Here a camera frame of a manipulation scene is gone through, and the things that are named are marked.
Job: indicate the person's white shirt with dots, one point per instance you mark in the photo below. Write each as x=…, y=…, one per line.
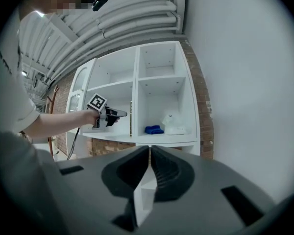
x=13, y=82

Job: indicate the person's left forearm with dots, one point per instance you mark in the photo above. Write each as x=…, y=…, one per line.
x=61, y=125

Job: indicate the white cabinet door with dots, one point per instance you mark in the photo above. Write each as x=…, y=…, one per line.
x=76, y=92

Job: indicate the white shelf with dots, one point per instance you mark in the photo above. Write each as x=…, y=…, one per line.
x=161, y=94

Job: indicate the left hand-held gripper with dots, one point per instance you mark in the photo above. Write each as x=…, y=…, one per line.
x=100, y=111

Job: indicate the wooden coat rack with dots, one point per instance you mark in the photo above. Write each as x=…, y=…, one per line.
x=51, y=111

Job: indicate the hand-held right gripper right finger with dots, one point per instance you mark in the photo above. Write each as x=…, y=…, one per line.
x=172, y=177

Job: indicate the black head camera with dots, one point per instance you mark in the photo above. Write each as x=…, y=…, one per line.
x=100, y=0

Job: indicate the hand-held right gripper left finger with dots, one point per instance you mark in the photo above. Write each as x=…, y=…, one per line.
x=127, y=177

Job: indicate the blue cloth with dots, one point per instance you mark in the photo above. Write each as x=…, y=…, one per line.
x=154, y=129

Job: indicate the white ceiling pipes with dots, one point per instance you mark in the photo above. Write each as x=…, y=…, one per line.
x=127, y=16

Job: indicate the white plastic bag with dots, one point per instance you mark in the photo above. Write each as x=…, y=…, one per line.
x=174, y=125

